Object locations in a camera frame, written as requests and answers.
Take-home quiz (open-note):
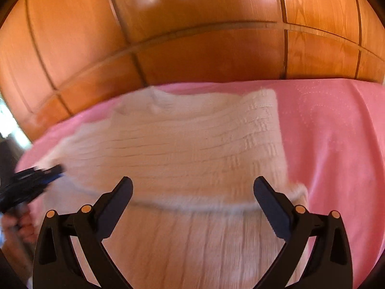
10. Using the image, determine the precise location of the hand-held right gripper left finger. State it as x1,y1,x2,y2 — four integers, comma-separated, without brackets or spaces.
32,176,134,289

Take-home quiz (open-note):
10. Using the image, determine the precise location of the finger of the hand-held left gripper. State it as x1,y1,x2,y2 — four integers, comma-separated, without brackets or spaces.
39,164,65,188

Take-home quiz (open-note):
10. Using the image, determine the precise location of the person's left hand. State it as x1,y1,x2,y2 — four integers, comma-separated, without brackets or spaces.
1,205,38,245

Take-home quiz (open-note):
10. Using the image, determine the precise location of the pink blanket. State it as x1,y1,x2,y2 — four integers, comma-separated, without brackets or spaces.
15,78,385,289

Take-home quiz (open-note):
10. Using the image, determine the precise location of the wooden wardrobe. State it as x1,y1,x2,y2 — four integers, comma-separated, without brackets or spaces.
0,0,385,143

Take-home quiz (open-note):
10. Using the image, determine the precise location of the white knitted sweater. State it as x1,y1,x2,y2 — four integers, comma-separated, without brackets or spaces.
38,86,310,289

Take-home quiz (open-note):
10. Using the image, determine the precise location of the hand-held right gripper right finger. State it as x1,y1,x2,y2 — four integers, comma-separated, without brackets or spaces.
253,176,354,289

